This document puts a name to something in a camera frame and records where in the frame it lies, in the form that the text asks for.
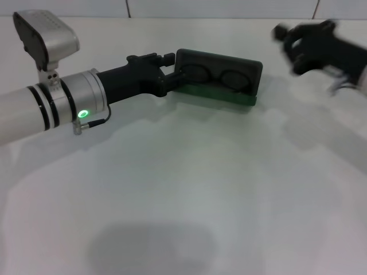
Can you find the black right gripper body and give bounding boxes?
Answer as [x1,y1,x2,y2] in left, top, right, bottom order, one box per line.
[291,19,367,86]

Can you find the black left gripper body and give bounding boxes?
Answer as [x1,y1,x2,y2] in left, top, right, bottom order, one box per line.
[96,54,169,105]

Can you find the black glasses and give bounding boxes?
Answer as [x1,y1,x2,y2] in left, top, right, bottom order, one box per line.
[179,64,253,95]

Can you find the green glasses case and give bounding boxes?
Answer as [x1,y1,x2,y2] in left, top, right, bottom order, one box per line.
[173,48,263,108]

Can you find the right arm cable with plug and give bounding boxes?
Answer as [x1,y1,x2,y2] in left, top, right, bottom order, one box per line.
[326,72,356,97]

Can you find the arm cable with plug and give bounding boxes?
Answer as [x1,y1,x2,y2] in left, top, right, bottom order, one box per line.
[326,72,356,97]
[72,107,112,137]

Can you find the left arm cable with plug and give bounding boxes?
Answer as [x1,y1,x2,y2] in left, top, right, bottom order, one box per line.
[72,107,112,137]

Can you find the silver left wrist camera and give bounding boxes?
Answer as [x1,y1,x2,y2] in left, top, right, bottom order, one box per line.
[13,10,81,87]

